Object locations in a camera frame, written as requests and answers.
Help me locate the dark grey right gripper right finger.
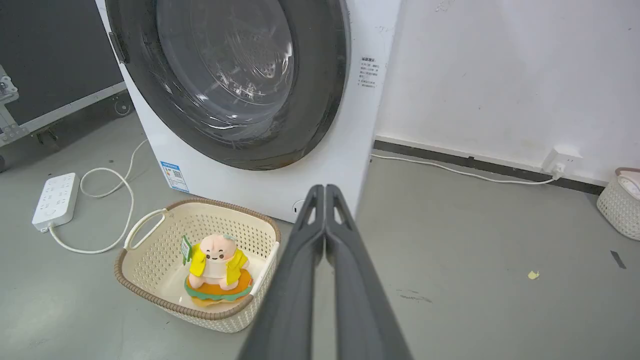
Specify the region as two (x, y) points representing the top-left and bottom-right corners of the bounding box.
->
(325, 184), (414, 360)

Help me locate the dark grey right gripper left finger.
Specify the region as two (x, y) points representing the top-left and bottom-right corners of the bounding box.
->
(238, 184), (326, 360)

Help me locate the white front-load washing machine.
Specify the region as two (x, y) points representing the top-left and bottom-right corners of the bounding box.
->
(95, 0), (402, 224)

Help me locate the round dark washing machine door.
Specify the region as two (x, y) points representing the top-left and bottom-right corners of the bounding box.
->
(104, 0), (350, 171)

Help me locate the plush doll in yellow jacket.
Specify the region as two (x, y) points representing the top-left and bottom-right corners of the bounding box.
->
(181, 233), (254, 307)

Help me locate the cream woven laundry basket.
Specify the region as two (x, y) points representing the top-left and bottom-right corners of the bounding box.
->
(114, 198), (282, 334)

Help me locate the white power strip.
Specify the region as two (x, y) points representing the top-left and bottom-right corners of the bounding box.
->
(32, 172), (81, 232)

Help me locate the white perforated basket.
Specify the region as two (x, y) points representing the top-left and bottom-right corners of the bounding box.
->
(596, 167), (640, 241)

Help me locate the black flight case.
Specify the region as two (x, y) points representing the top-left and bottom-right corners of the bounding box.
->
(0, 0), (134, 173)

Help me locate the white wall plug with cable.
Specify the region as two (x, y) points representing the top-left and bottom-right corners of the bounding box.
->
(370, 153), (561, 186)

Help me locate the white power strip cable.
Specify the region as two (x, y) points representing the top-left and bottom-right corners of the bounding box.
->
(48, 139), (150, 255)

